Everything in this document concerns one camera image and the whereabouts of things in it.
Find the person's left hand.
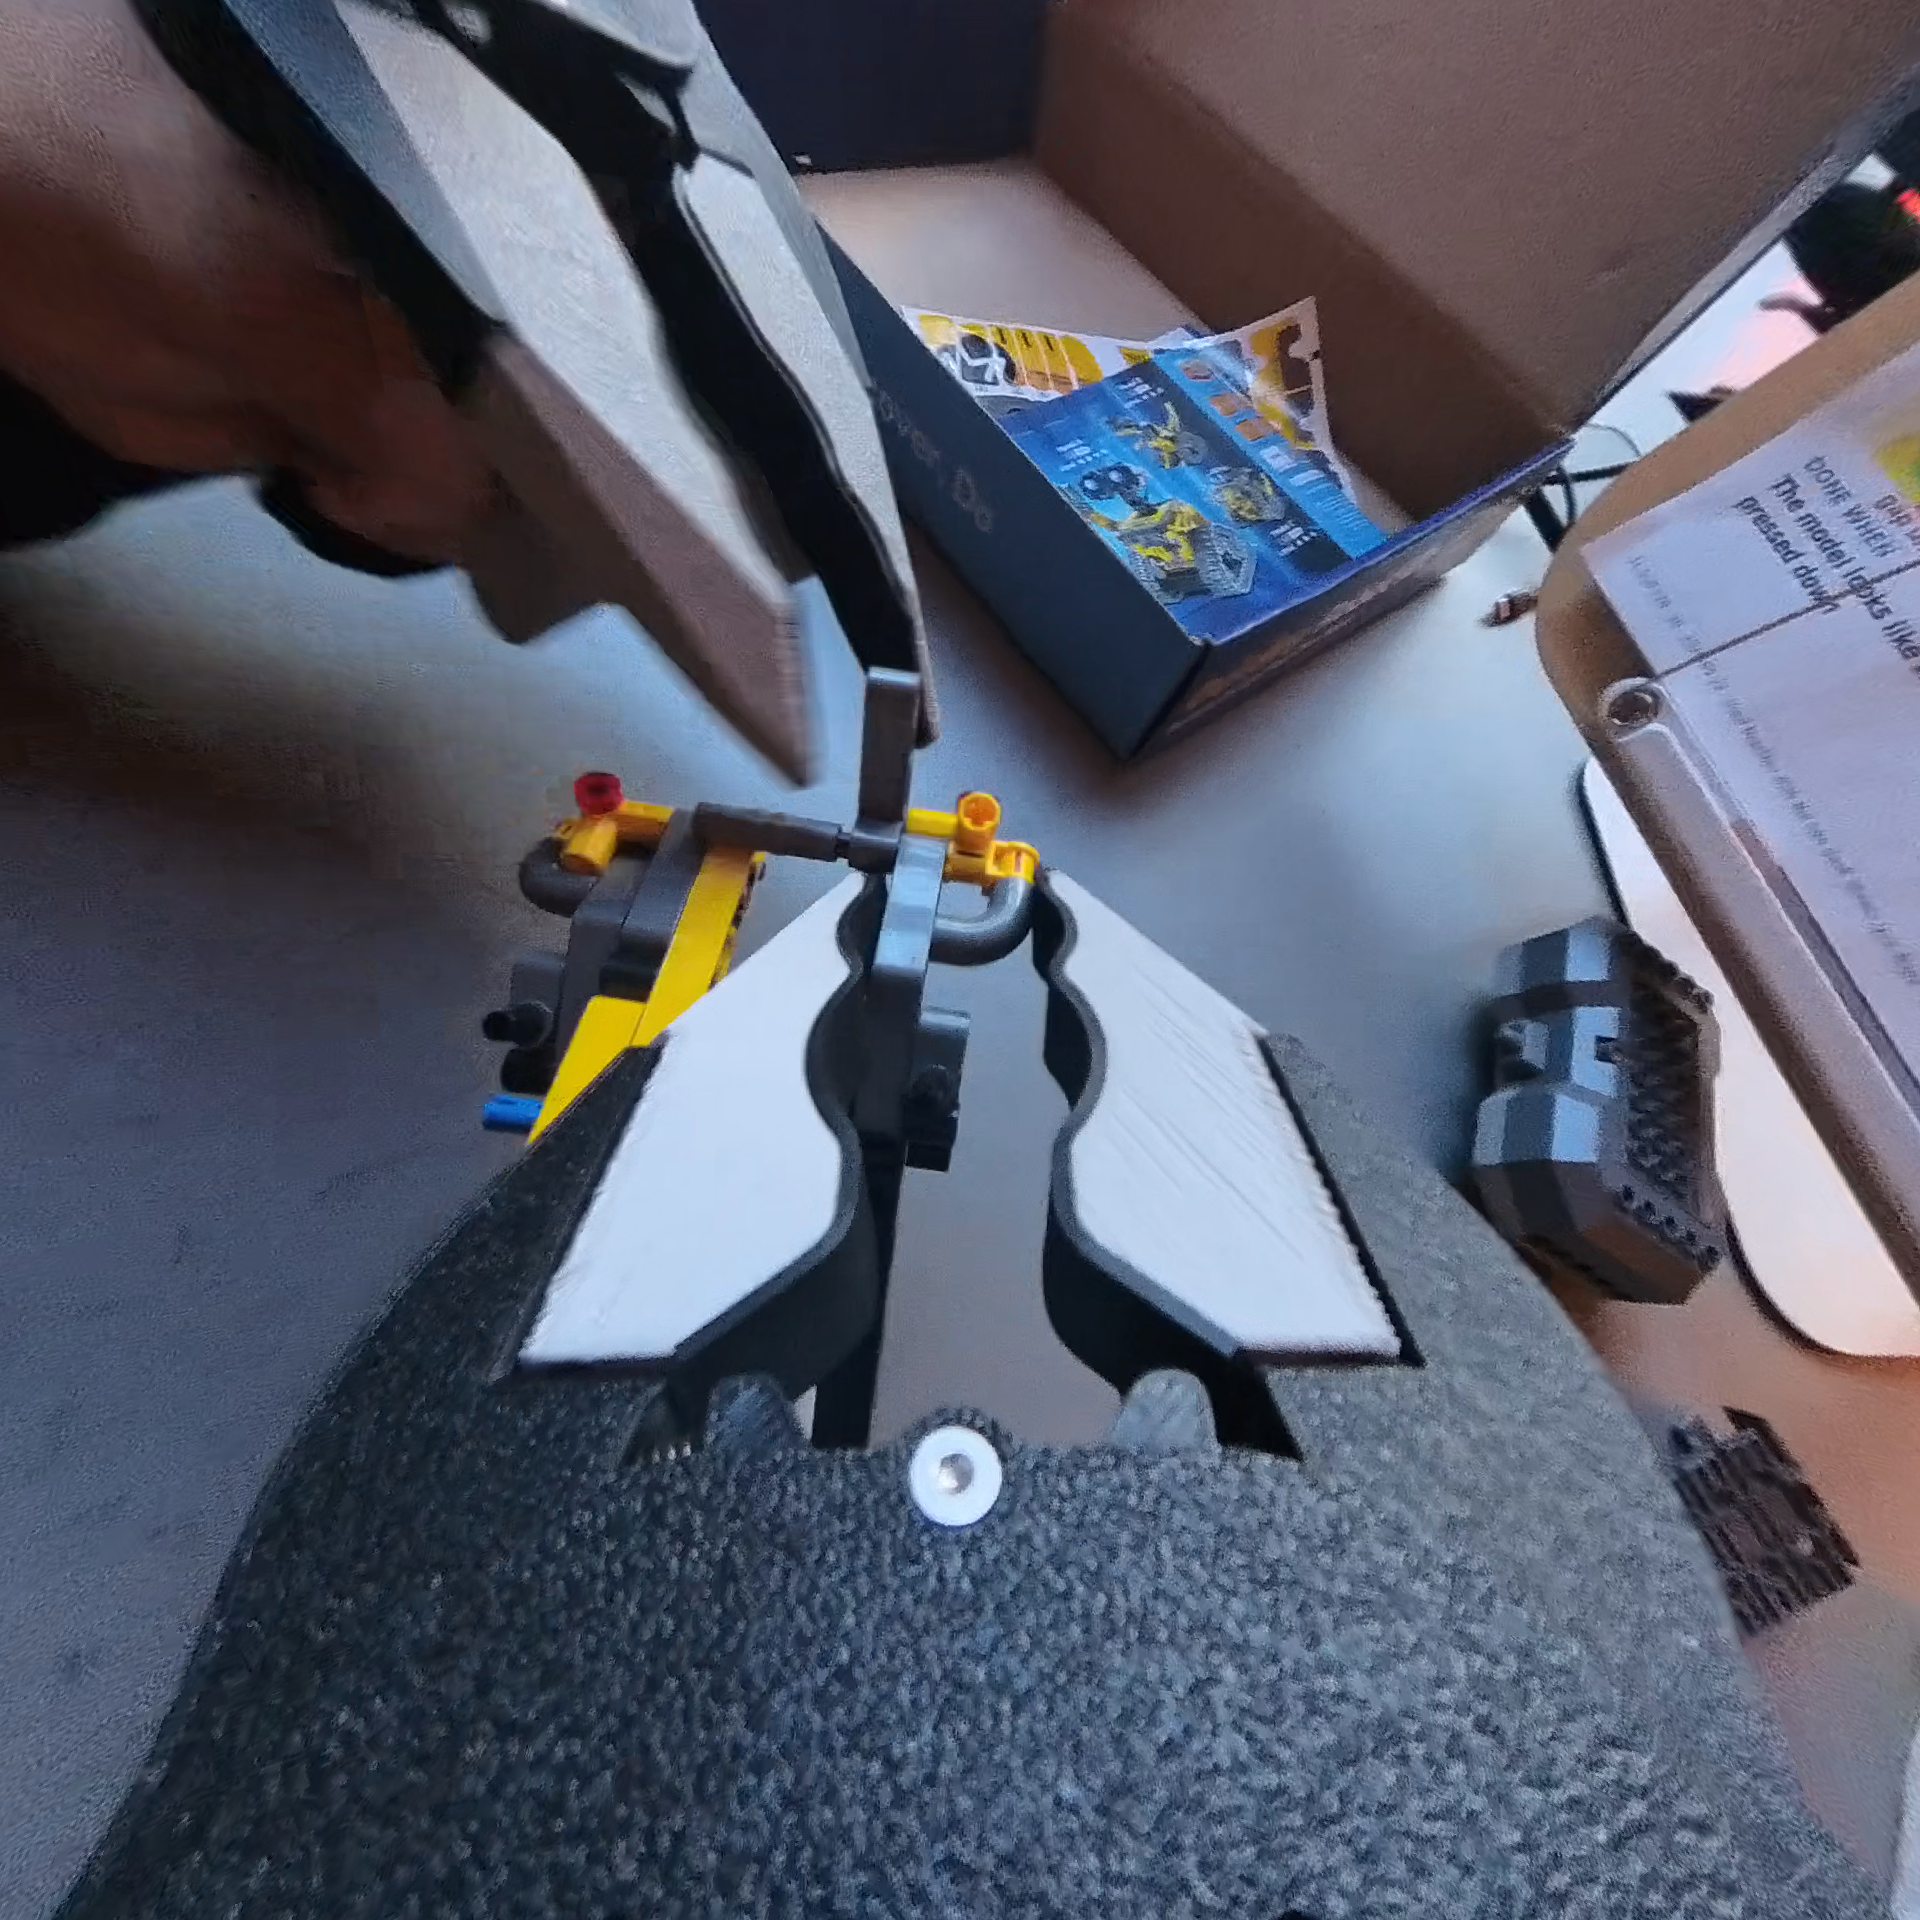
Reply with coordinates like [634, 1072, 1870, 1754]
[0, 0, 513, 578]

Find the printed instruction sheet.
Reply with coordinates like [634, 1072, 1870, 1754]
[1581, 352, 1920, 1052]

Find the grey desk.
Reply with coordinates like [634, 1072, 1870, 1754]
[0, 479, 1920, 1920]

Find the black cable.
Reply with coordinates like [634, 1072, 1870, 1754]
[1486, 428, 1637, 624]

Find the wooden display board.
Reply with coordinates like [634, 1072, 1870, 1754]
[1537, 270, 1920, 1080]

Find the black perforated brick model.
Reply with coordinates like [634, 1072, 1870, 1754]
[479, 670, 1045, 1180]

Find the dark blue cardboard box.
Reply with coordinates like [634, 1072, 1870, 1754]
[697, 0, 1920, 764]

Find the grey tread track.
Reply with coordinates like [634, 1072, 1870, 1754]
[1668, 1411, 1863, 1636]

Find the colourful instruction booklet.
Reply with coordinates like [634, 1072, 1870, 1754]
[901, 300, 1389, 608]

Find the yellow perforated beam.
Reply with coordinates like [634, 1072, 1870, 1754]
[529, 844, 770, 1146]

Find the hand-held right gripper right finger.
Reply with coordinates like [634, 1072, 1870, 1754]
[1031, 870, 1420, 1367]

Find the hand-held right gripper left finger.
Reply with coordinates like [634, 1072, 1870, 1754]
[516, 870, 882, 1374]

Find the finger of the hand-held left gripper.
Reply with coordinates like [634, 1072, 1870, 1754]
[225, 0, 826, 788]
[675, 146, 945, 752]

